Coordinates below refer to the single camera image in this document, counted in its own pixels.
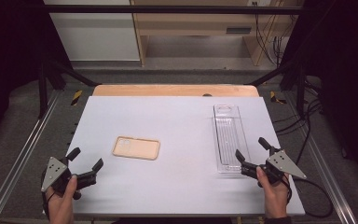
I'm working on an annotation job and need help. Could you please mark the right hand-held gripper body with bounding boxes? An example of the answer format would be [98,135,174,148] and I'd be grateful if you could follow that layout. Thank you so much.
[241,148,308,185]

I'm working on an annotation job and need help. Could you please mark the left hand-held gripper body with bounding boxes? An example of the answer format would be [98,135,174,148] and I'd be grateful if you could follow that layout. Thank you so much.
[41,156,98,201]

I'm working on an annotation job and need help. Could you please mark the clear plastic tray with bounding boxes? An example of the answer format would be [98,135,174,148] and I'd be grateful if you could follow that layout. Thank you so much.
[212,104,252,175]

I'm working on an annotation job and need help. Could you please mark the beige phone case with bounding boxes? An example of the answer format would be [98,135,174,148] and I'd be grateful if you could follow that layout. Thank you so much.
[111,135,161,161]

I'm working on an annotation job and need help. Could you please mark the person's left hand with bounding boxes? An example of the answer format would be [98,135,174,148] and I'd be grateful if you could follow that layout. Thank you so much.
[45,175,78,224]

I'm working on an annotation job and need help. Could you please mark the person's right hand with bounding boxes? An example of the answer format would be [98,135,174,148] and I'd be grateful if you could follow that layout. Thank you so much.
[255,166,292,219]

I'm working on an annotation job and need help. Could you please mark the white table mat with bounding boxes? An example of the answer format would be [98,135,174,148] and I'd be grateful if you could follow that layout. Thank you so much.
[43,95,306,217]

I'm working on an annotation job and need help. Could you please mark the wooden table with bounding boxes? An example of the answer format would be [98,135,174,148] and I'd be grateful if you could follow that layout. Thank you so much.
[92,84,260,97]

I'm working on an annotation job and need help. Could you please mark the black curtain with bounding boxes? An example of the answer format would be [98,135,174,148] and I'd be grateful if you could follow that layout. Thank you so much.
[0,0,73,153]
[281,0,358,190]

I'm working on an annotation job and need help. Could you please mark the grey label on desk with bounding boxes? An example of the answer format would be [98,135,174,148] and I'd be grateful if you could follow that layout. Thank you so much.
[226,27,252,35]

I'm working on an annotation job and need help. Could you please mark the white cabinet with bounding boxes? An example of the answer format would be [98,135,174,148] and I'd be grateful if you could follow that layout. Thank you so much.
[43,0,141,62]

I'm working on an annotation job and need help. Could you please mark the light wooden desk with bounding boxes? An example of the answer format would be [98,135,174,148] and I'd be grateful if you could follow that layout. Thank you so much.
[130,0,296,67]

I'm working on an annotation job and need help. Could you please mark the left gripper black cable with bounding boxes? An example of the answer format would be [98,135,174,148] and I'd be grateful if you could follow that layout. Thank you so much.
[40,176,58,220]

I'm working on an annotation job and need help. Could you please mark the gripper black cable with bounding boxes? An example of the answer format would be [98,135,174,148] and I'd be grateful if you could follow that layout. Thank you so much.
[283,175,335,218]
[40,176,58,220]

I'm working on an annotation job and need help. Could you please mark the aluminium rail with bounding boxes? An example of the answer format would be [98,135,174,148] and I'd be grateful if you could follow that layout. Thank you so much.
[0,90,62,224]
[283,92,358,224]

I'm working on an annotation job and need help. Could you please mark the black floor cables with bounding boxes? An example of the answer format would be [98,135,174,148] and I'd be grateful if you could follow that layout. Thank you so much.
[274,77,324,166]

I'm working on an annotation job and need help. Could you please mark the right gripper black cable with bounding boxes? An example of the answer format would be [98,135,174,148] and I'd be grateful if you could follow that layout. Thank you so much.
[283,175,335,218]

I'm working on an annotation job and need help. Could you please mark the black frame strut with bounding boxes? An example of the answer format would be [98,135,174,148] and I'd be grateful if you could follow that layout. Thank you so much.
[245,60,309,119]
[37,59,102,119]

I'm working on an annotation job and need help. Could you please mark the hanging black cable bundle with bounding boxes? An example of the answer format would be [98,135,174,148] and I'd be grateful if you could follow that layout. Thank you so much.
[252,1,293,66]

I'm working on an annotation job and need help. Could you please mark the black horizontal frame bar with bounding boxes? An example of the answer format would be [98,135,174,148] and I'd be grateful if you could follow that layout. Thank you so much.
[43,4,304,15]

